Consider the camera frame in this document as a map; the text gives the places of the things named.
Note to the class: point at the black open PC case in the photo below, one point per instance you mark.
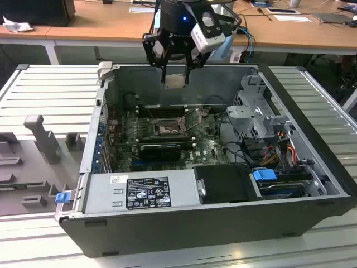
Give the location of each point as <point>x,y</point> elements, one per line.
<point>167,234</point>

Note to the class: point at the round coin battery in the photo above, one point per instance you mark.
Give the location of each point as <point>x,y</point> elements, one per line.
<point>205,112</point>

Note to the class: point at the wooden desk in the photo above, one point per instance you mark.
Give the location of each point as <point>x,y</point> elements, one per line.
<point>111,25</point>

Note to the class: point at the white paper sheet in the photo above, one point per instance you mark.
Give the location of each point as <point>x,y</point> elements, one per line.
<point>293,18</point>

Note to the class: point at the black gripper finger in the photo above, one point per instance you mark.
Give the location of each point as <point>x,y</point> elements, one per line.
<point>188,72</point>
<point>147,42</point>

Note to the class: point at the hard disk in blue carrier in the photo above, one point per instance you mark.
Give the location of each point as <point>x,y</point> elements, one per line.
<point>263,175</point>

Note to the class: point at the grey parts rack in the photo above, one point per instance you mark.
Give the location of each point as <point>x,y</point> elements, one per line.
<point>28,167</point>

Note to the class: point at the black graphics card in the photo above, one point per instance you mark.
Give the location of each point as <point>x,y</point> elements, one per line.
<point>159,153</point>

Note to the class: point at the grey case latch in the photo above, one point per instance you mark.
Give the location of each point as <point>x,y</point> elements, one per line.
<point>105,69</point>

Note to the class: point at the blue book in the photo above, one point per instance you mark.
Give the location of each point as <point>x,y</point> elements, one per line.
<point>260,3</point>

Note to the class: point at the thin metal locking lever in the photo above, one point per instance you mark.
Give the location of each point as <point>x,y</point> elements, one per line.
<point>195,125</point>
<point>152,114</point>

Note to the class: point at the crumpled white paper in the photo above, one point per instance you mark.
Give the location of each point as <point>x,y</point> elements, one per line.
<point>16,26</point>

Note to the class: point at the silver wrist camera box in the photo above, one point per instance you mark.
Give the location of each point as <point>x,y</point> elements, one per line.
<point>207,39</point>

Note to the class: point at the grey power supply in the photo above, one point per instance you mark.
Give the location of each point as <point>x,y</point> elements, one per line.
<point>106,192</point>

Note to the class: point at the CPU socket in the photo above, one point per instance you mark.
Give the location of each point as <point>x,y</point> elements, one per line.
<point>167,129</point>

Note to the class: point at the grey cup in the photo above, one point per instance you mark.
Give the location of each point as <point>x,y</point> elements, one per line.
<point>294,2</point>

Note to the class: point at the square silver CPU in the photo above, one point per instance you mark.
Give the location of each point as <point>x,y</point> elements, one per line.
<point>175,81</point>

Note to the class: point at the flat phone with white rim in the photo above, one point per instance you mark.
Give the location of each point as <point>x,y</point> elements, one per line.
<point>281,10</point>

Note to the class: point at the black plastic shroud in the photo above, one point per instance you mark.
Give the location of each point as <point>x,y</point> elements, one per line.
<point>226,184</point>

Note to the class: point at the white labelled box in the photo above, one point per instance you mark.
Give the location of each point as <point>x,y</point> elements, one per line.
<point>235,57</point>

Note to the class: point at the silver metal drive cage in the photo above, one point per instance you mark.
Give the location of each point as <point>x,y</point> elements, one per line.
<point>251,120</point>

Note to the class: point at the black box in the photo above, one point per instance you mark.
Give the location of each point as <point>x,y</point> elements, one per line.
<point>36,11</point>

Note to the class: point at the blue case latch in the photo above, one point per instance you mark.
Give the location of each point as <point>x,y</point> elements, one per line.
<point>62,197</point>

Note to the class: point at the green motherboard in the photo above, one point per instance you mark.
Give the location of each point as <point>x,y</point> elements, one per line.
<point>206,145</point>

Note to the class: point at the RAM slot with white clips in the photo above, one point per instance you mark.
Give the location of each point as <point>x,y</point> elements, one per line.
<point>161,107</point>
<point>193,143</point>
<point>173,138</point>
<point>161,112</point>

